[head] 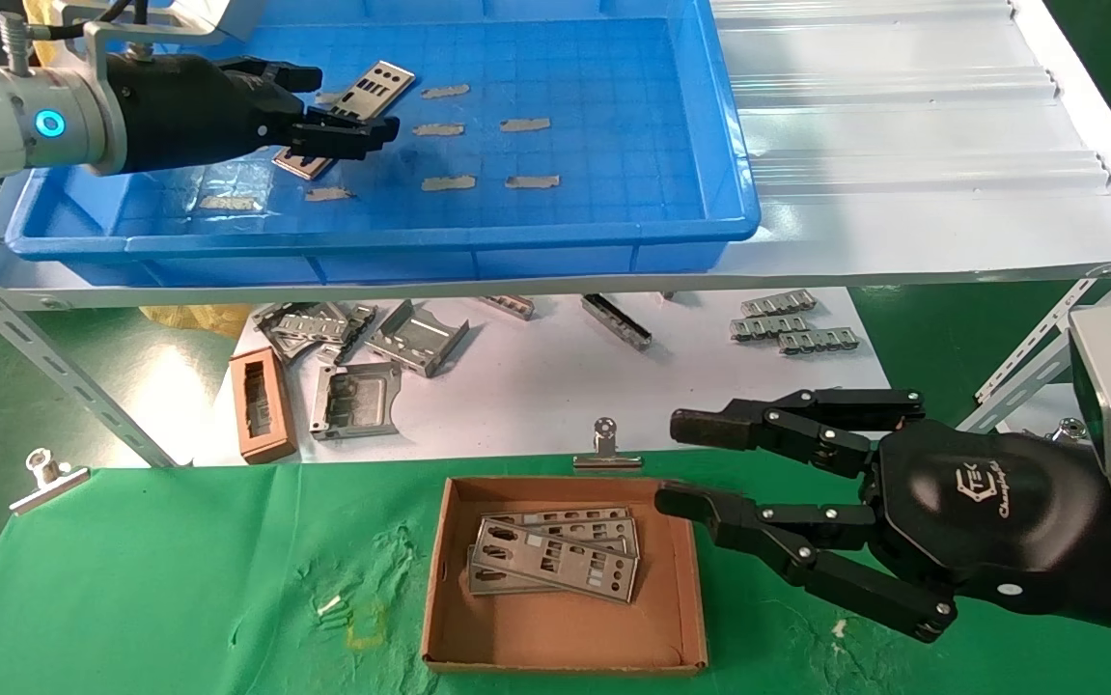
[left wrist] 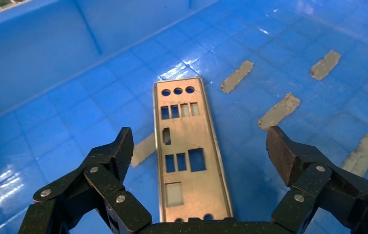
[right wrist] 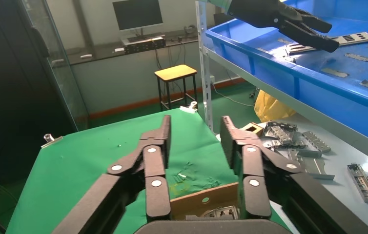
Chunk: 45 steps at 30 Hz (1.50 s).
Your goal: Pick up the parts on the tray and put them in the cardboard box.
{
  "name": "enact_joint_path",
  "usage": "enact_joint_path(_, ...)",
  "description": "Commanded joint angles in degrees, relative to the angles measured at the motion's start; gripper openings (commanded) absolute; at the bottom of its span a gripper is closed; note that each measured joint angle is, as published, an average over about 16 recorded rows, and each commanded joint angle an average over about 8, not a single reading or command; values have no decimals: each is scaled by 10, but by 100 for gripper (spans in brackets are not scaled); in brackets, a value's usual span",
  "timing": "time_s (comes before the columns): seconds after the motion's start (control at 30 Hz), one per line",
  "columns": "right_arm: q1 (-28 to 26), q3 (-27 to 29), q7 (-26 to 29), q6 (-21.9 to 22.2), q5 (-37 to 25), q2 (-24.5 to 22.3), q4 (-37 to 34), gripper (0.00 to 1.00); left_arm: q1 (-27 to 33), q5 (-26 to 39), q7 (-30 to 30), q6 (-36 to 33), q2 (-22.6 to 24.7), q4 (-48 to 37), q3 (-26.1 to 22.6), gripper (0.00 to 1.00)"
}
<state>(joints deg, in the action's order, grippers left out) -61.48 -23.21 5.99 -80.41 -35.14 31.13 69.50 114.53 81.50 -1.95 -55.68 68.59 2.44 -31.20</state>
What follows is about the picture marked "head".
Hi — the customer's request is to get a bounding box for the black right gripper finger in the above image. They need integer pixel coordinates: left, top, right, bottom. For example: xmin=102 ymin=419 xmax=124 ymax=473
xmin=669 ymin=389 xmax=928 ymax=481
xmin=653 ymin=483 xmax=958 ymax=644

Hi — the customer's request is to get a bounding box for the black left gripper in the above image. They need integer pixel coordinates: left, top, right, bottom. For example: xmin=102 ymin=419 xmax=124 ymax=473
xmin=106 ymin=51 xmax=400 ymax=177

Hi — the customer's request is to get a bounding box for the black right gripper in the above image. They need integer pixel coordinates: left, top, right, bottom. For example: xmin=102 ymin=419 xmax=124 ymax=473
xmin=859 ymin=420 xmax=1111 ymax=643

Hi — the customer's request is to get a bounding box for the brown cardboard box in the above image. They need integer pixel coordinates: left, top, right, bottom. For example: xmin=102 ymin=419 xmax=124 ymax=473
xmin=421 ymin=475 xmax=709 ymax=675

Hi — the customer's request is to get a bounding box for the blue plastic tray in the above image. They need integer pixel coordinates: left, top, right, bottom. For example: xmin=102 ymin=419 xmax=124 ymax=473
xmin=7 ymin=0 xmax=762 ymax=289

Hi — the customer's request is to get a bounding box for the small brown box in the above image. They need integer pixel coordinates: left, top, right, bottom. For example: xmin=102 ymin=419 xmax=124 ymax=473
xmin=229 ymin=347 xmax=298 ymax=465

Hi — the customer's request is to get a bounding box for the silver notched metal strip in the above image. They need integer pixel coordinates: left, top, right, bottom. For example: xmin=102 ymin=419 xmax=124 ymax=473
xmin=740 ymin=289 xmax=819 ymax=319
xmin=777 ymin=327 xmax=862 ymax=355
xmin=730 ymin=312 xmax=812 ymax=343

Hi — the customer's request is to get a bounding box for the dark metal bar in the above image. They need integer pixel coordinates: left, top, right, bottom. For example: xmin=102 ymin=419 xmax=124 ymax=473
xmin=581 ymin=293 xmax=653 ymax=351

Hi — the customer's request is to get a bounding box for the perforated white shelf strut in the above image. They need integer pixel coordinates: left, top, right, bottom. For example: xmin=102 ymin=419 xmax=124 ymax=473
xmin=958 ymin=253 xmax=1111 ymax=435
xmin=0 ymin=241 xmax=180 ymax=470

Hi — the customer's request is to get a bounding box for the white paper sheet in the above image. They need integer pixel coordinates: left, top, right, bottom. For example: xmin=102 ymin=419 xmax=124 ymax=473
xmin=193 ymin=287 xmax=894 ymax=468

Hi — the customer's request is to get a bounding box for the small bent metal plate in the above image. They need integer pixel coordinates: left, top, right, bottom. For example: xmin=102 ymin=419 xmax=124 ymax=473
xmin=321 ymin=304 xmax=379 ymax=366

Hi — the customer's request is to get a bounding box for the flat slotted metal plate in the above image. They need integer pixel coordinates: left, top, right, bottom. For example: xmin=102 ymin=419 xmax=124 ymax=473
xmin=256 ymin=302 xmax=353 ymax=364

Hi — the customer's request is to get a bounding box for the white metal shelf board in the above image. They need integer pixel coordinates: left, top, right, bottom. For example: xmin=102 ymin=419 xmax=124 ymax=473
xmin=0 ymin=0 xmax=1111 ymax=312

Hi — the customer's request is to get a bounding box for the green cloth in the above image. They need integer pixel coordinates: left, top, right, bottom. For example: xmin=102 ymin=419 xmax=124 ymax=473
xmin=0 ymin=446 xmax=1111 ymax=695

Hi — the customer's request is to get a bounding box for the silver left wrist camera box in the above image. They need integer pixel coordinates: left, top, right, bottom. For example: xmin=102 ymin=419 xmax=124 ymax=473
xmin=29 ymin=0 xmax=239 ymax=69

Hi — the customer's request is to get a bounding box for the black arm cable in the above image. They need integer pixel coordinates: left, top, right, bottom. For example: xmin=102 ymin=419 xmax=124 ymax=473
xmin=45 ymin=0 xmax=151 ymax=42

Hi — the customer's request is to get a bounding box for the folded silver metal bracket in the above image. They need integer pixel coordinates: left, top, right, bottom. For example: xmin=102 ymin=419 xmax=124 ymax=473
xmin=365 ymin=299 xmax=471 ymax=378

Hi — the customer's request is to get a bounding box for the square silver metal frame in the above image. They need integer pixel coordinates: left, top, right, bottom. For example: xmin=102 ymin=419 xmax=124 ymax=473
xmin=309 ymin=361 xmax=403 ymax=442

